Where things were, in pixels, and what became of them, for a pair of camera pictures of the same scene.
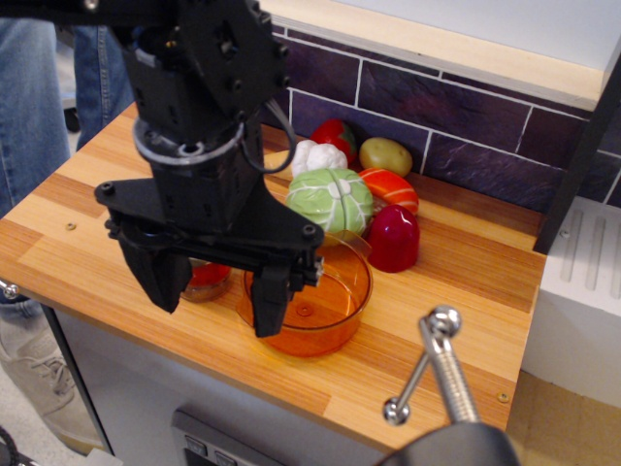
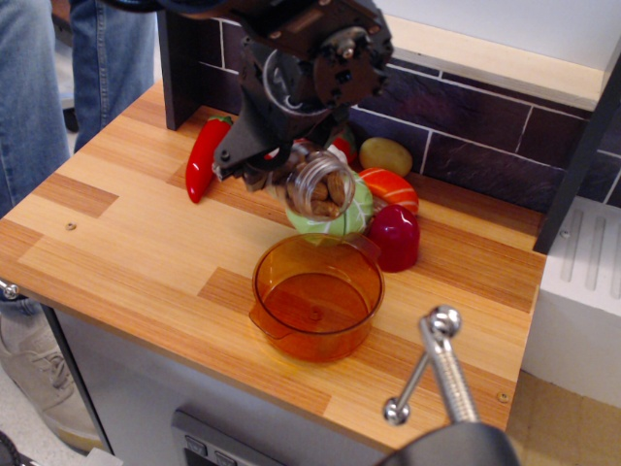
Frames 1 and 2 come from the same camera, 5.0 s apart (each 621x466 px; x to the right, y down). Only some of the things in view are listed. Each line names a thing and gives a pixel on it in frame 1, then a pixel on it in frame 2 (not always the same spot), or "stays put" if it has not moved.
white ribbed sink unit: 574,338 stays put
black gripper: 209,202 to 261,136
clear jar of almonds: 208,282 to 319,185
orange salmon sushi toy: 389,188 stays put
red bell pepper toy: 336,132 stays put
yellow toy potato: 385,153 stays put
